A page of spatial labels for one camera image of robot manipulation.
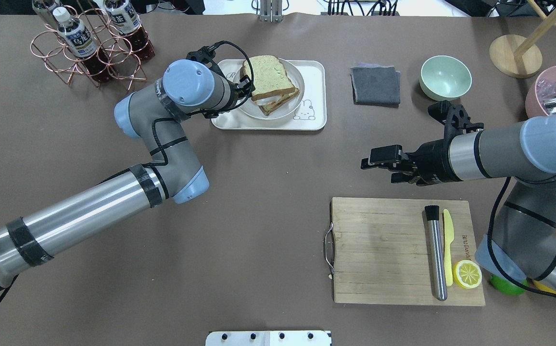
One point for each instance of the green lime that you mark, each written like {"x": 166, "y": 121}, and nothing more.
{"x": 505, "y": 287}

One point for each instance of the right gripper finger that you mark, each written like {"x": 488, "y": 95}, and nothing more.
{"x": 391, "y": 158}

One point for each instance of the white round plate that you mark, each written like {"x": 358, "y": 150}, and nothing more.
{"x": 250, "y": 108}

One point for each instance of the half lemon slice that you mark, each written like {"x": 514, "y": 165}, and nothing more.
{"x": 467, "y": 274}

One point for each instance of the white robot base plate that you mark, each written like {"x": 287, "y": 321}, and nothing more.
{"x": 305, "y": 337}

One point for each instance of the cream rabbit serving tray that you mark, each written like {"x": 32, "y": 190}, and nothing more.
{"x": 310, "y": 116}

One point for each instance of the plain bread slice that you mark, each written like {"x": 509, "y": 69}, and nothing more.
{"x": 269, "y": 77}

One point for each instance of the fried egg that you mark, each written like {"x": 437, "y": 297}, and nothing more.
{"x": 268, "y": 100}

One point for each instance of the yellow lemon lower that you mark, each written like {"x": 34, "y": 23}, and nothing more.
{"x": 542, "y": 287}

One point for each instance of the pale green bowl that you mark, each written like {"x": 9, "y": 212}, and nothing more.
{"x": 444, "y": 77}

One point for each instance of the tea bottle right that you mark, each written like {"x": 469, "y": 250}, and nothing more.
{"x": 127, "y": 22}

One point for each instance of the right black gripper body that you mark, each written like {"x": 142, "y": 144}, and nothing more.
{"x": 431, "y": 162}

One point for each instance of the tea bottle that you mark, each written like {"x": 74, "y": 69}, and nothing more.
{"x": 82, "y": 44}
{"x": 127, "y": 22}
{"x": 44, "y": 9}

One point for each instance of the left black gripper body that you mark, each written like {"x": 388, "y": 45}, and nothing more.
{"x": 244, "y": 87}

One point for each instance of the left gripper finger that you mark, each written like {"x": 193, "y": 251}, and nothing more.
{"x": 245, "y": 86}

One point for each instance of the pink bowl with ice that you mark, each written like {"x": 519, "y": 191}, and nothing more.
{"x": 543, "y": 88}

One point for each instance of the tea bottle back left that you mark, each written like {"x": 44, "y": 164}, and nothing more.
{"x": 44, "y": 9}

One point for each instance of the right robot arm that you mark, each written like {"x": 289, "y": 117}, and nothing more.
{"x": 520, "y": 241}

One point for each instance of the folded grey cloth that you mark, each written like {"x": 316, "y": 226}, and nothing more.
{"x": 375, "y": 84}

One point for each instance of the copper wire bottle rack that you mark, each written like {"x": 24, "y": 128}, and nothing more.
{"x": 124, "y": 66}

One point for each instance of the tea bottle front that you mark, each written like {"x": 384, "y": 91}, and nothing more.
{"x": 82, "y": 44}

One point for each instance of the steel muddler black tip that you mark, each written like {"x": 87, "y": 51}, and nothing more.
{"x": 432, "y": 213}

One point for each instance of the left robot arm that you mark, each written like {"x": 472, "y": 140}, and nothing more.
{"x": 194, "y": 85}

